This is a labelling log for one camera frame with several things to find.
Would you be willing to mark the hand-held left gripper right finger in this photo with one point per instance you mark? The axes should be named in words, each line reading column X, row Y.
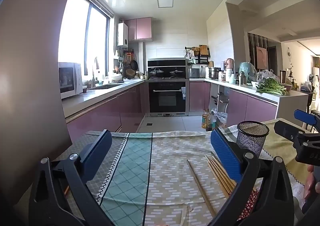
column 225, row 156

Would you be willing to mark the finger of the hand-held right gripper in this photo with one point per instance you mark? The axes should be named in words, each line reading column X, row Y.
column 303, row 117
column 285, row 128

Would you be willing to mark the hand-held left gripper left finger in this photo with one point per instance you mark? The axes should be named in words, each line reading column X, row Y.
column 97, row 151

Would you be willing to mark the black mesh holder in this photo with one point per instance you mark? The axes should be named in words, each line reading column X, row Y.
column 250, row 141

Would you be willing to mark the person's right hand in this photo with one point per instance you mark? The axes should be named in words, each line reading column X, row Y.
column 310, row 186

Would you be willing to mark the blue plastic bag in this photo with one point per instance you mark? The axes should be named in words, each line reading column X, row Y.
column 306, row 87

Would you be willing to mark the pink lower cabinets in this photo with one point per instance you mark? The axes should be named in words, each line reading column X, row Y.
column 100, row 116
column 250, row 108

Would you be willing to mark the pink cabinets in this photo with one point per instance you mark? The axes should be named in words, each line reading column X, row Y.
column 250, row 108
column 140, row 28
column 100, row 116

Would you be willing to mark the yellow cooking oil bottle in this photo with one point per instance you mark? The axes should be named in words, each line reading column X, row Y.
column 205, row 121

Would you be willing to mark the green leafy vegetables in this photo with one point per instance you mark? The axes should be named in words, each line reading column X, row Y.
column 271, row 87

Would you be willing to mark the teal and beige patterned tablecloth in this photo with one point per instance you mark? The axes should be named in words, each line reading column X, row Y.
column 170, row 166

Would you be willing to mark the clear plastic bag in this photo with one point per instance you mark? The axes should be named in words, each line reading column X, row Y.
column 266, row 75

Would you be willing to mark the kitchen sink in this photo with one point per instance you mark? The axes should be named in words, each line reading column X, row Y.
column 105, row 86

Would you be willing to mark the dark thermos flask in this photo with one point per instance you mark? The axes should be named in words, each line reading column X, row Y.
column 242, row 78

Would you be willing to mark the pale green kitchen appliance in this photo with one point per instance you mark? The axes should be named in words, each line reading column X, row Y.
column 246, row 70

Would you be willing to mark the pale green jar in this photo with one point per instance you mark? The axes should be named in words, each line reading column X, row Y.
column 233, row 79

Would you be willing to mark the metal sink faucet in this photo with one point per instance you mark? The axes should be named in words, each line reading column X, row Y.
column 93, row 79

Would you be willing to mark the white ceramic pot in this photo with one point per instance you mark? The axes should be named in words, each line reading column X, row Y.
column 116, row 78

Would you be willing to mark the white microwave oven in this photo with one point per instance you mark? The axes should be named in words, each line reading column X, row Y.
column 67, row 79

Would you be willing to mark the black integrated stove with oven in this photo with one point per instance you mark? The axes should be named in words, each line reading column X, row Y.
column 166, row 98

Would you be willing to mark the stainless steel pot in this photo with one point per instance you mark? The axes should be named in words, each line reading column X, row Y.
column 214, row 73

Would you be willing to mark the bamboo basket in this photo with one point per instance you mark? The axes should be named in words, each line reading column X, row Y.
column 130, row 72

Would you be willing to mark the pink electric kettle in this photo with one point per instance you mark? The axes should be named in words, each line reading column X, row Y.
column 229, row 63

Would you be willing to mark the grey refrigerator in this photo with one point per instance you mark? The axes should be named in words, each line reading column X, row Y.
column 32, row 91

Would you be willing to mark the black frying pan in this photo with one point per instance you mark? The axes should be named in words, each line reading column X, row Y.
column 134, row 65

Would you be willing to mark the black pot with glass lid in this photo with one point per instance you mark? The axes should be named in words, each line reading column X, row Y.
column 176, row 72
column 156, row 72

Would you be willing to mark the wooden cutting board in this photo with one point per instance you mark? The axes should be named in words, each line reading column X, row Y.
column 203, row 50

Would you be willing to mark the kitchen window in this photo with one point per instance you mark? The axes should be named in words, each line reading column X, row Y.
column 75, row 35

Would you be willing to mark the white water heater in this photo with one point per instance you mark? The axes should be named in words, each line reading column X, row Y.
column 123, row 34

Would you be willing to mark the pink upper cabinets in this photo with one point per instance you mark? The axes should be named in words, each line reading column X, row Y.
column 140, row 28

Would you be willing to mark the wall clock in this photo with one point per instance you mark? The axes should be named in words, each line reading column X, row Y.
column 289, row 53

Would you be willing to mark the pink wall art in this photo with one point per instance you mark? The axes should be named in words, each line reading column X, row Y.
column 261, row 57

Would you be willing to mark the black wall rack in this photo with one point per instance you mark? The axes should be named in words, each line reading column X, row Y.
column 203, row 60

